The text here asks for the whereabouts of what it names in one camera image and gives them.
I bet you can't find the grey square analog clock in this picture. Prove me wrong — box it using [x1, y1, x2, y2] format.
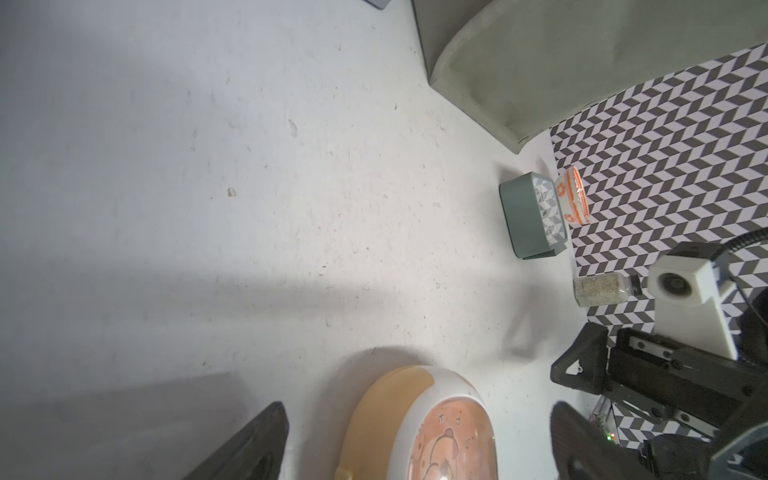
[365, 0, 391, 10]

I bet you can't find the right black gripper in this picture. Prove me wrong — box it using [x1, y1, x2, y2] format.
[550, 322, 767, 479]

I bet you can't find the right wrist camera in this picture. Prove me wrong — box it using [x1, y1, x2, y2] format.
[647, 242, 738, 360]

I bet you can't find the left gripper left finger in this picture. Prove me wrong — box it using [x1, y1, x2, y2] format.
[184, 401, 289, 480]

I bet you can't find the green rectangular analog clock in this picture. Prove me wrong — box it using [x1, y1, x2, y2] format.
[499, 172, 568, 260]

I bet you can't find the small jar black lid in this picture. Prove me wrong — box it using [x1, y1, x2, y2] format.
[573, 272, 642, 308]

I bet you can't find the orange patterned bowl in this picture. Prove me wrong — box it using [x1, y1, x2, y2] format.
[555, 167, 591, 226]

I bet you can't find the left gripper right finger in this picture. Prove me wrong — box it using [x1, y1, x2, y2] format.
[550, 402, 654, 480]

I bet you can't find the orange oval cartoon clock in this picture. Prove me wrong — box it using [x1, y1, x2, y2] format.
[334, 365, 499, 479]

